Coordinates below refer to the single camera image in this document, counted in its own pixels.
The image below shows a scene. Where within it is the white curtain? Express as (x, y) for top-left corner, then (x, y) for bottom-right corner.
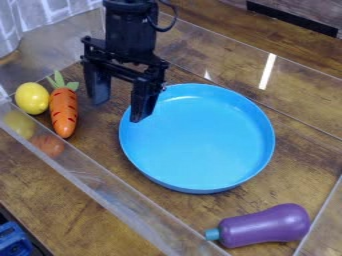
(0, 0), (101, 58)

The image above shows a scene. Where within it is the blue round tray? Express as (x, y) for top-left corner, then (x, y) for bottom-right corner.
(118, 83), (275, 194)

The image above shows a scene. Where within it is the black baseboard strip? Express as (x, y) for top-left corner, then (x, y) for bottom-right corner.
(245, 0), (337, 38)

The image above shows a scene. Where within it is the blue plastic crate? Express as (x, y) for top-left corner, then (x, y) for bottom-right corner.
(0, 221), (33, 256)

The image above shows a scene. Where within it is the clear acrylic barrier wall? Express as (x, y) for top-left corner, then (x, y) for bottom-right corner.
(0, 3), (342, 256)

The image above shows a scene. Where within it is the purple toy eggplant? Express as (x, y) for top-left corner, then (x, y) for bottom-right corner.
(204, 203), (309, 248)

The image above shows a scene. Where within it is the orange toy carrot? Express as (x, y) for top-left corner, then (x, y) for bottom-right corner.
(46, 71), (78, 138)

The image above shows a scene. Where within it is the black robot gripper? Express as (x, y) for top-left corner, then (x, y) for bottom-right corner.
(81, 0), (169, 123)

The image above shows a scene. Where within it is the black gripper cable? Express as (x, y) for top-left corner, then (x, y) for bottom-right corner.
(145, 0), (178, 34)

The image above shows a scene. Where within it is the yellow toy lemon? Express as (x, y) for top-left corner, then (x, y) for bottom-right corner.
(14, 82), (49, 115)

